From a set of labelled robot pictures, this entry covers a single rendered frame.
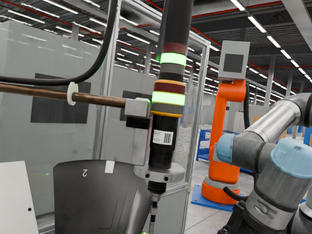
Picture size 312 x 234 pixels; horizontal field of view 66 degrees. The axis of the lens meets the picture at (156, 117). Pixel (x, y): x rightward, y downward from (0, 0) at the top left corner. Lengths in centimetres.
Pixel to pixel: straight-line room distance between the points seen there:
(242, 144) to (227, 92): 375
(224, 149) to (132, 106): 34
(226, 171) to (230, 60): 187
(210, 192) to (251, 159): 379
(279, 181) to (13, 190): 57
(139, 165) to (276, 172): 24
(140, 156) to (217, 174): 398
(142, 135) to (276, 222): 29
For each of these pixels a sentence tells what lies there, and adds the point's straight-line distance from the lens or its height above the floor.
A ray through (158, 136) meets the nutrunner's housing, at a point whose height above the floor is 151.
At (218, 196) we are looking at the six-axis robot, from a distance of 432.
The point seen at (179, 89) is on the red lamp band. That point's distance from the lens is 31.
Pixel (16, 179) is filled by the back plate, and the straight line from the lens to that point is 68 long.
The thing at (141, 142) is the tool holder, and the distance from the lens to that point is 32.
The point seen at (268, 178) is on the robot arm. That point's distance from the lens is 47.
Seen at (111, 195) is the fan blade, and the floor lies 137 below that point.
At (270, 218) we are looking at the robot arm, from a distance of 48.
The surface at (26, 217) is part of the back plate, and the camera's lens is 66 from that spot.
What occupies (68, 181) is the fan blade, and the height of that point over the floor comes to 138.
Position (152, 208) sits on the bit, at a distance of 35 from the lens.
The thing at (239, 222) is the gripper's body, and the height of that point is 134.
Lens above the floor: 155
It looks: 3 degrees down
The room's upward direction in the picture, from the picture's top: 7 degrees clockwise
